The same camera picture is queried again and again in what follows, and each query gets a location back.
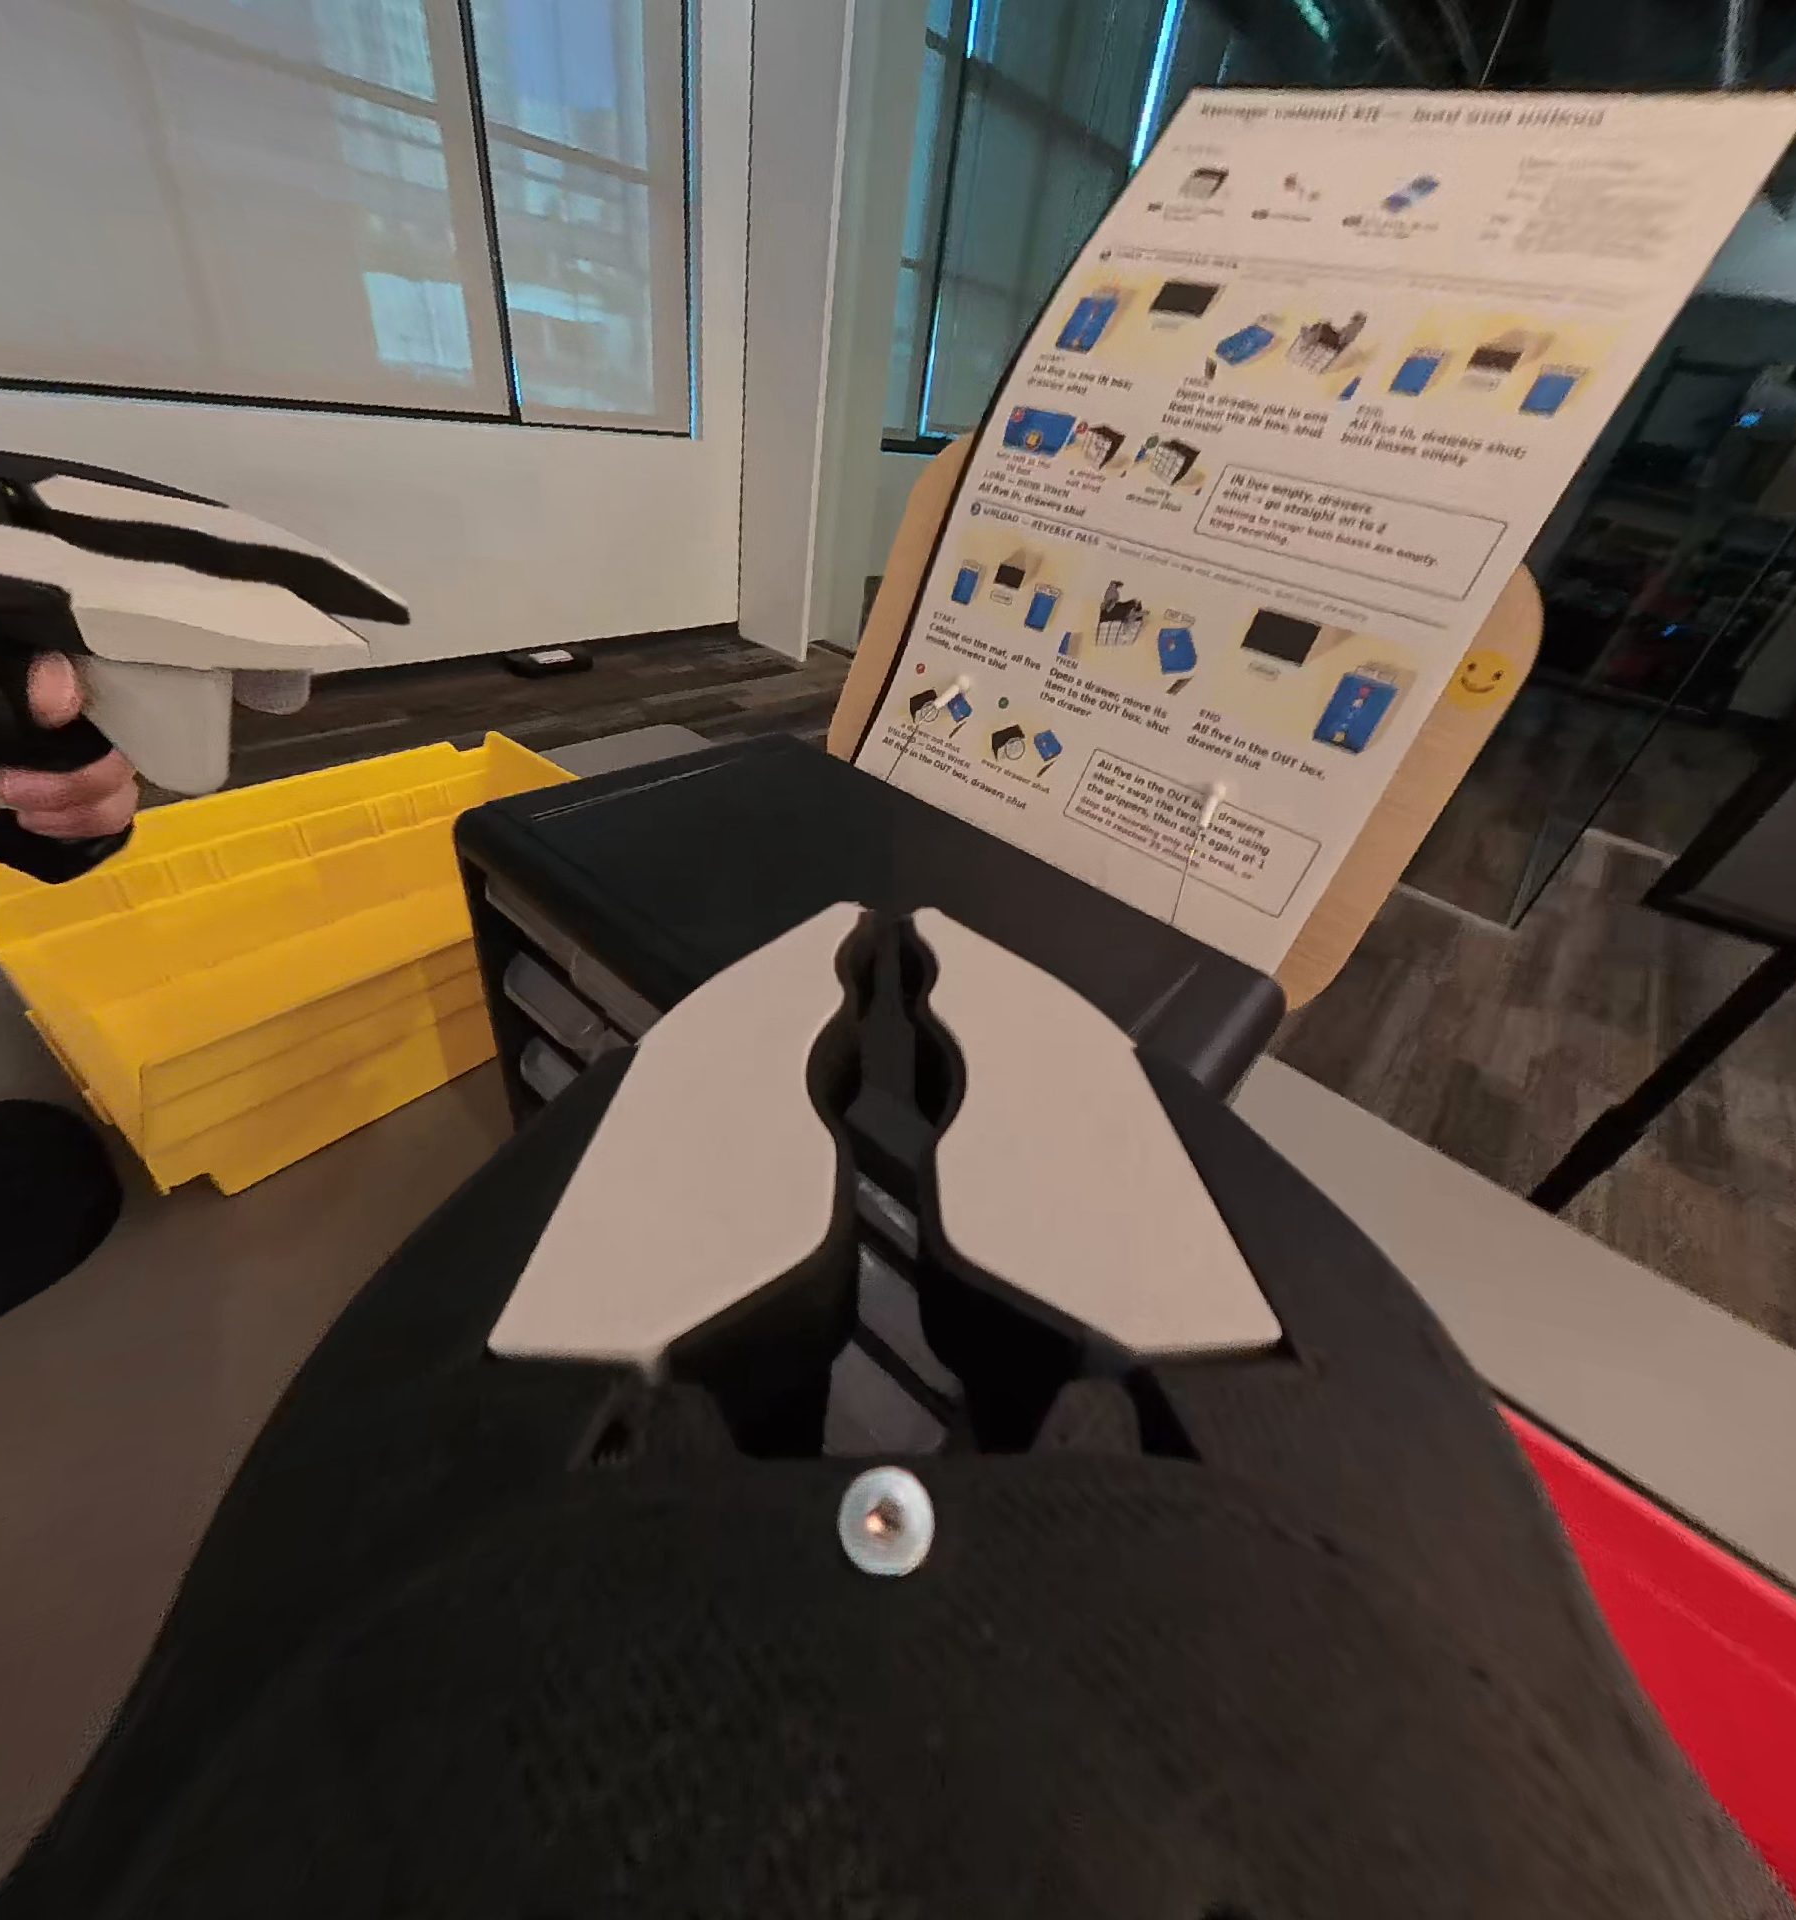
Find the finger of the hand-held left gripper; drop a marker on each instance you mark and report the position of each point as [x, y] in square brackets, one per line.
[150, 616]
[150, 518]

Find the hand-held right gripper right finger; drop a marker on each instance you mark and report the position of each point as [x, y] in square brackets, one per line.
[1092, 1201]

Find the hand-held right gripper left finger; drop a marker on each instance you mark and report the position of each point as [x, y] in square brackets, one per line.
[690, 1201]

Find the yellow plastic bin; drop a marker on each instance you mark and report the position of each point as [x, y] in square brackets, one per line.
[269, 932]

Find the black drawer cabinet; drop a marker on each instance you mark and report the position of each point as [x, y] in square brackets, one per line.
[780, 857]

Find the red plastic bin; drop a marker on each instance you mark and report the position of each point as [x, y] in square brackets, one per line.
[1740, 1680]

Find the person's left hand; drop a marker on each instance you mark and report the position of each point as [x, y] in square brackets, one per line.
[44, 796]

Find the large office window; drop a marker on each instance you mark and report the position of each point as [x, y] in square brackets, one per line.
[237, 212]

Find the black floor outlet box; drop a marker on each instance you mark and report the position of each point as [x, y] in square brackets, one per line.
[552, 661]

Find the printed instruction sheet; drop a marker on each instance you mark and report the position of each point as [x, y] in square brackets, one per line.
[1320, 512]

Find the dark storage shelf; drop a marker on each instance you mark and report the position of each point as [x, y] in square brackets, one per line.
[1680, 541]

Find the narrow office window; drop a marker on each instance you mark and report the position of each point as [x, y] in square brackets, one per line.
[1020, 212]

